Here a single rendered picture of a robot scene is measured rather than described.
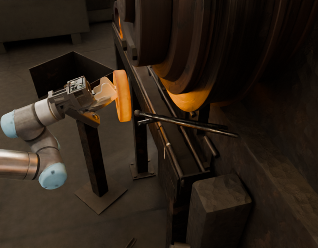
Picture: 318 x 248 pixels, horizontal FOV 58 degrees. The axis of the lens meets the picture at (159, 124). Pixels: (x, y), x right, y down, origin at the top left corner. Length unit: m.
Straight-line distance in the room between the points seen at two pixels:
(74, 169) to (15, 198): 0.33
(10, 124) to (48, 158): 0.15
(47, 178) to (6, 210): 0.86
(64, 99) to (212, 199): 0.51
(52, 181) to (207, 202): 0.46
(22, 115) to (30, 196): 0.85
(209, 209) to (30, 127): 0.57
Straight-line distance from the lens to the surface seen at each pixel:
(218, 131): 0.58
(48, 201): 1.63
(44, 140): 0.93
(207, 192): 0.57
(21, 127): 0.90
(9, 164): 0.82
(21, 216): 1.62
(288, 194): 0.51
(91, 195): 1.58
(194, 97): 0.49
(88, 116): 0.90
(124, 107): 0.82
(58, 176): 0.85
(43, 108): 0.87
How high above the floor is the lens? 1.25
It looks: 40 degrees down
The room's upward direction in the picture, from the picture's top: straight up
